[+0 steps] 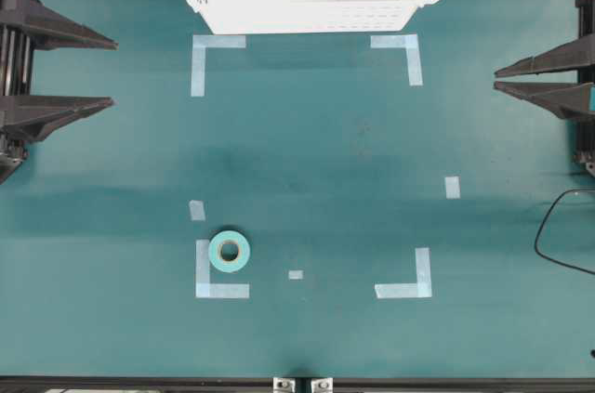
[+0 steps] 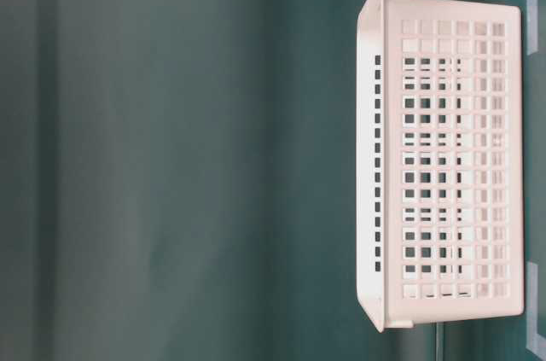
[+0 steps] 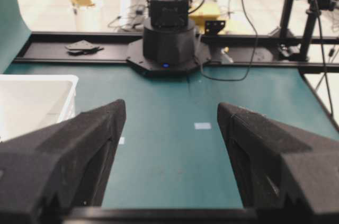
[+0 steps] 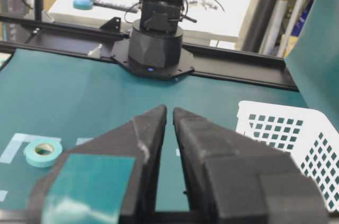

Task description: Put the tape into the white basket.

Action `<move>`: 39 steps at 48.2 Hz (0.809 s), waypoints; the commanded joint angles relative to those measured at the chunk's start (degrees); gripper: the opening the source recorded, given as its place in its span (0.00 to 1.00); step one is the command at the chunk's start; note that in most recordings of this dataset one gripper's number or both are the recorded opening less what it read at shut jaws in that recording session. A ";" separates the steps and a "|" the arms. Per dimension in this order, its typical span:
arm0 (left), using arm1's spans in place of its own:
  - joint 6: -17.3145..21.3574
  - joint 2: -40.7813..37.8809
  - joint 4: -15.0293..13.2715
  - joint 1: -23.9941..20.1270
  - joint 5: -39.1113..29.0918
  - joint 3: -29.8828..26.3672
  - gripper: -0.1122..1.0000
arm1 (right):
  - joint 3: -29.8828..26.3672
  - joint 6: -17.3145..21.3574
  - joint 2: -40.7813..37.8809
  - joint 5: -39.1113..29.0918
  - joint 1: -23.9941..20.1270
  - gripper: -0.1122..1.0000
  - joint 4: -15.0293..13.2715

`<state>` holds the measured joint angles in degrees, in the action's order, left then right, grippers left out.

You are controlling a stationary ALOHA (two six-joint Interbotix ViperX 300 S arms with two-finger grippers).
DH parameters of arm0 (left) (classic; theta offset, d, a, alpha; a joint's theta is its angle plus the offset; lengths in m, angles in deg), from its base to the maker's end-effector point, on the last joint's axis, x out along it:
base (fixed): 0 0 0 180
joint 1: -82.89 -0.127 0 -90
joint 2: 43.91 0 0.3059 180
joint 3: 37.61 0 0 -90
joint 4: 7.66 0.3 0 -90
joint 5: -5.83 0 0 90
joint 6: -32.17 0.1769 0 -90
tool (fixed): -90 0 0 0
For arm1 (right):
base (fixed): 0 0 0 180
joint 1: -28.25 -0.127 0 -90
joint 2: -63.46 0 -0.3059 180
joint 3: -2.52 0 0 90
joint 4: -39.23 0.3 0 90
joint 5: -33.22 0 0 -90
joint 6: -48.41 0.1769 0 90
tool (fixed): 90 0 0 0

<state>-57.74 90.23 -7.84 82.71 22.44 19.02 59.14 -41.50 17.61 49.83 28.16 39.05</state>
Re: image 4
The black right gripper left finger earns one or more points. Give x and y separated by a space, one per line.
111 178

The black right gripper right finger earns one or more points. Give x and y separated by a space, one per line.
231 178

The light teal tape roll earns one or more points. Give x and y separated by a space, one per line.
42 153

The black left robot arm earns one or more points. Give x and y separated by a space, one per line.
113 178

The white perforated plastic basket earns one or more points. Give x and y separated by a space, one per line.
306 134

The teal tape roll on desk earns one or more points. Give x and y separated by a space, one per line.
83 4

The white desk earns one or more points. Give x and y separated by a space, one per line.
199 19

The white computer keyboard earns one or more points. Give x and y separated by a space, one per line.
120 5

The black aluminium frame rail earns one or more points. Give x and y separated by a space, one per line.
145 56

